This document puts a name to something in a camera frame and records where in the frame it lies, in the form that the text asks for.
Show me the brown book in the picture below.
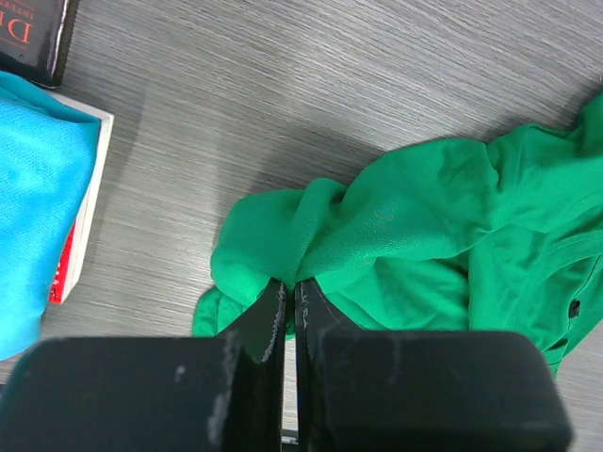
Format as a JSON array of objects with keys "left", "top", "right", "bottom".
[{"left": 0, "top": 0, "right": 79, "bottom": 89}]

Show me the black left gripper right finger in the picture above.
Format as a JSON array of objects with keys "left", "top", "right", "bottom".
[{"left": 294, "top": 280, "right": 573, "bottom": 451}]

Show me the green t shirt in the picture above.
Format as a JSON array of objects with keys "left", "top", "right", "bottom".
[{"left": 192, "top": 98, "right": 602, "bottom": 371}]

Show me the blue t shirt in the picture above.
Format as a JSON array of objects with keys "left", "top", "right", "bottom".
[{"left": 1, "top": 73, "right": 101, "bottom": 359}]

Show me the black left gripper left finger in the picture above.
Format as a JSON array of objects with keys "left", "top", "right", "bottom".
[{"left": 1, "top": 281, "right": 287, "bottom": 451}]

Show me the red white book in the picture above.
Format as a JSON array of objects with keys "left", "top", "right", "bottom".
[{"left": 49, "top": 92, "right": 114, "bottom": 305}]

